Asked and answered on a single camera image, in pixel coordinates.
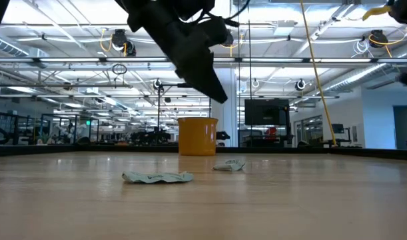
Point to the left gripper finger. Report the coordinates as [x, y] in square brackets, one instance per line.
[203, 76]

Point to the green white stevia packet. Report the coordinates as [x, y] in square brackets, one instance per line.
[156, 177]
[230, 165]

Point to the orange plastic cup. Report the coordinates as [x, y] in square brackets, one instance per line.
[197, 136]

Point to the black monitor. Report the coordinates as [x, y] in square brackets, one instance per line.
[266, 111]

